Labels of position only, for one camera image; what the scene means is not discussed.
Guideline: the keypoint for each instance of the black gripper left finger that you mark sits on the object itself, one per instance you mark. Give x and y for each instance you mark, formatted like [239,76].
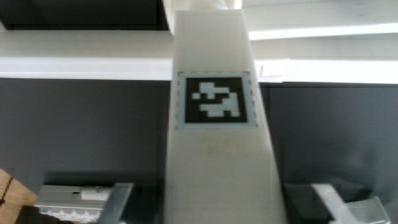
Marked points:
[132,205]

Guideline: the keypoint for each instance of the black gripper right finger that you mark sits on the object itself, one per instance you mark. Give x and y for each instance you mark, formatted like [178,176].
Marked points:
[315,205]

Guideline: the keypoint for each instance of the white desk leg block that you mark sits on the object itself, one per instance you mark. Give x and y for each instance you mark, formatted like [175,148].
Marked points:
[223,186]

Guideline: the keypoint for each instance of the white desk top tray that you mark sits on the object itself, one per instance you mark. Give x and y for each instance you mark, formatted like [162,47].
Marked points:
[285,19]

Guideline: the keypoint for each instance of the white front fence rail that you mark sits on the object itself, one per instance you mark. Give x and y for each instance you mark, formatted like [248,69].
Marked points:
[338,54]

